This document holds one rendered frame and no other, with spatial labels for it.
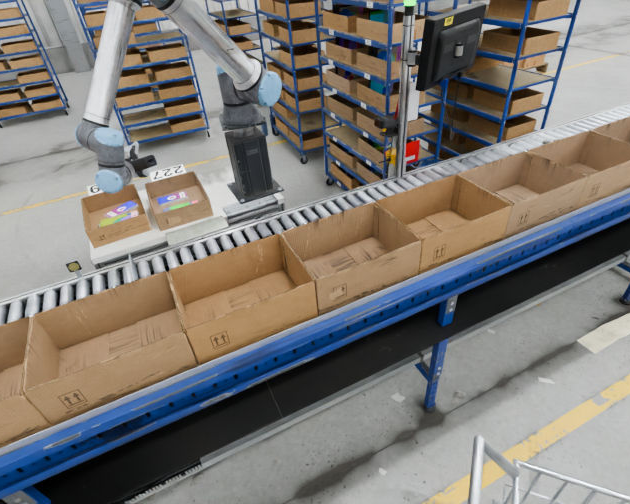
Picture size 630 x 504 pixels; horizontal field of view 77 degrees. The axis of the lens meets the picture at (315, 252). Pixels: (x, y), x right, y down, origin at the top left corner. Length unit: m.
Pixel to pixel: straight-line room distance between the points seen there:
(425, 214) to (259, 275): 0.75
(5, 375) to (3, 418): 0.29
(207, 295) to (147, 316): 0.21
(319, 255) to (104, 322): 0.77
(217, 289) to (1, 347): 0.64
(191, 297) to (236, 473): 0.93
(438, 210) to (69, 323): 1.43
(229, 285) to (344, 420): 0.98
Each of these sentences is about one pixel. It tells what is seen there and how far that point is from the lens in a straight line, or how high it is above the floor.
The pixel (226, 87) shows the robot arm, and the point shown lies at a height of 1.33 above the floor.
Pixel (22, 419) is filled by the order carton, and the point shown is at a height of 0.96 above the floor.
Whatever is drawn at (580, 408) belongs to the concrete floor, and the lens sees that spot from 2.39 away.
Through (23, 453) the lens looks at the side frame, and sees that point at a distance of 1.31.
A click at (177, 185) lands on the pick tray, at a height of 0.79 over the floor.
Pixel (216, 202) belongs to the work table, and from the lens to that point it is 2.28.
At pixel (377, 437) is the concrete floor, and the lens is 2.07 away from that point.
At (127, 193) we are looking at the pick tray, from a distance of 2.50.
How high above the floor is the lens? 1.85
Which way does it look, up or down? 38 degrees down
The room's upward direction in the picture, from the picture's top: 6 degrees counter-clockwise
